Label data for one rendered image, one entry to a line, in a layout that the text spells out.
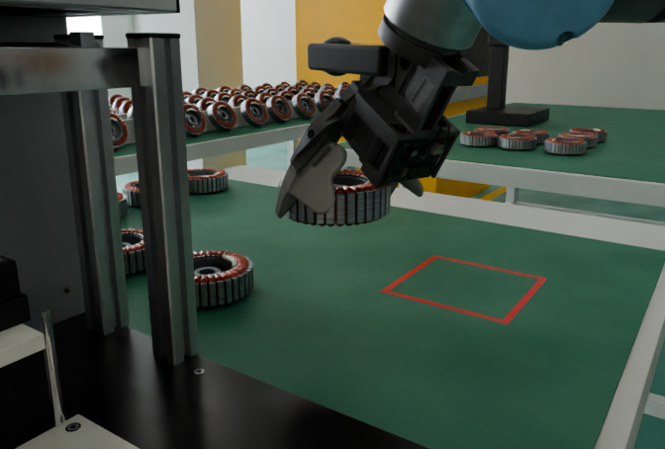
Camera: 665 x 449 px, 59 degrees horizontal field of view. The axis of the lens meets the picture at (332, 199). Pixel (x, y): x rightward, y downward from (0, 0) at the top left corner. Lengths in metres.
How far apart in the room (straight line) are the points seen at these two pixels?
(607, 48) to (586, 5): 4.96
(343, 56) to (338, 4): 3.52
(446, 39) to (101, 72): 0.25
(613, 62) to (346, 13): 2.29
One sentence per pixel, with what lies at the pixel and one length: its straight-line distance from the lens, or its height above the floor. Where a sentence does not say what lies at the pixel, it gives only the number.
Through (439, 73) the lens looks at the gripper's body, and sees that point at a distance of 0.45.
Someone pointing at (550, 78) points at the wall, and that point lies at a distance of 5.39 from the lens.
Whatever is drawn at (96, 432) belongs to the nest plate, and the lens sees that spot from 0.47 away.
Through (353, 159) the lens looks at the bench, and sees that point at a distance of 1.76.
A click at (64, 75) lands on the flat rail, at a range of 0.46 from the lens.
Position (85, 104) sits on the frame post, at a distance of 0.57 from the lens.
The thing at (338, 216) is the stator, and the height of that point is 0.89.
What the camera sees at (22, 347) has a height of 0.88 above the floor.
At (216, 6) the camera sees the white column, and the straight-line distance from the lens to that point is 4.33.
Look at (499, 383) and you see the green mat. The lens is 0.58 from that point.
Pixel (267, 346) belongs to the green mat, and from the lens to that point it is 0.62.
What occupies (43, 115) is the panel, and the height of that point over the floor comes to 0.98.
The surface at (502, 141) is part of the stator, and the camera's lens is 1.83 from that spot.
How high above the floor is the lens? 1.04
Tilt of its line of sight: 14 degrees down
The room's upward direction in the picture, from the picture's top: straight up
